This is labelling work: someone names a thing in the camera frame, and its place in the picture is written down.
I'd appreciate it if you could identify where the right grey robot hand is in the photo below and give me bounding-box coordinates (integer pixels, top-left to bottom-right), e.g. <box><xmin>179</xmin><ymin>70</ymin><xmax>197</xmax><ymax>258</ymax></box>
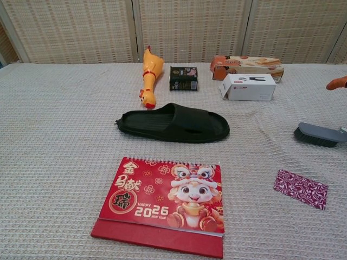
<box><xmin>326</xmin><ymin>76</ymin><xmax>347</xmax><ymax>91</ymax></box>

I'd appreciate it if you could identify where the grey cleaning brush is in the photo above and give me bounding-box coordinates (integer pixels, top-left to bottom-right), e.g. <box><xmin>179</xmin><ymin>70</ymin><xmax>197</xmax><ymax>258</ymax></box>
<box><xmin>294</xmin><ymin>122</ymin><xmax>347</xmax><ymax>148</ymax></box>

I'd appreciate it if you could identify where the black rubber slipper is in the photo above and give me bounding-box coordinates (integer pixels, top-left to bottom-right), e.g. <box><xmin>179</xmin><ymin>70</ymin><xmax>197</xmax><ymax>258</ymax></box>
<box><xmin>114</xmin><ymin>102</ymin><xmax>230</xmax><ymax>144</ymax></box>

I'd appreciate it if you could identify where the white cardboard product box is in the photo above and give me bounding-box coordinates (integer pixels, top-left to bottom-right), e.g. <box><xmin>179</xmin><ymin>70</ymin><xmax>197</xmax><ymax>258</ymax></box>
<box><xmin>219</xmin><ymin>73</ymin><xmax>277</xmax><ymax>101</ymax></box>

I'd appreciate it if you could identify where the orange biscuit box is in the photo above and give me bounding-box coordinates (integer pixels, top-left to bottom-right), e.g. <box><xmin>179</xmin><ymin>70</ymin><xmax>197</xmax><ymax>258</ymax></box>
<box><xmin>210</xmin><ymin>55</ymin><xmax>285</xmax><ymax>83</ymax></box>

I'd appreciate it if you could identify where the red patterned packet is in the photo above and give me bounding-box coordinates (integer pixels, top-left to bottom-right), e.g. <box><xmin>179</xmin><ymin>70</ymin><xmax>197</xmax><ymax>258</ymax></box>
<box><xmin>273</xmin><ymin>168</ymin><xmax>329</xmax><ymax>211</ymax></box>

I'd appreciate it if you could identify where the yellow rubber chicken toy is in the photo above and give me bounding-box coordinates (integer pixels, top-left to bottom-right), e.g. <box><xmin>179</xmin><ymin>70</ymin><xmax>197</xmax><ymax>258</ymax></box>
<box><xmin>139</xmin><ymin>45</ymin><xmax>165</xmax><ymax>110</ymax></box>

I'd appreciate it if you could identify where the red 2026 desk calendar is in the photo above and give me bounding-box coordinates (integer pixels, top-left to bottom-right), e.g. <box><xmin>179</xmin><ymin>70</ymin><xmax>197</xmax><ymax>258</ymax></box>
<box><xmin>90</xmin><ymin>157</ymin><xmax>226</xmax><ymax>259</ymax></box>

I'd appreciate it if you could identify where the woven folding screen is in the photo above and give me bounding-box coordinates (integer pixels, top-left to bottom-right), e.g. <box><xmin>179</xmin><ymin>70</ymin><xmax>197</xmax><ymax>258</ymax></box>
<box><xmin>0</xmin><ymin>0</ymin><xmax>347</xmax><ymax>65</ymax></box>

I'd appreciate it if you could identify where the beige woven tablecloth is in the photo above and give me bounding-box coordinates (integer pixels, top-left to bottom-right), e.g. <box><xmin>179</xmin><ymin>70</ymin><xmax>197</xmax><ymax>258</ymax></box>
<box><xmin>0</xmin><ymin>62</ymin><xmax>347</xmax><ymax>260</ymax></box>

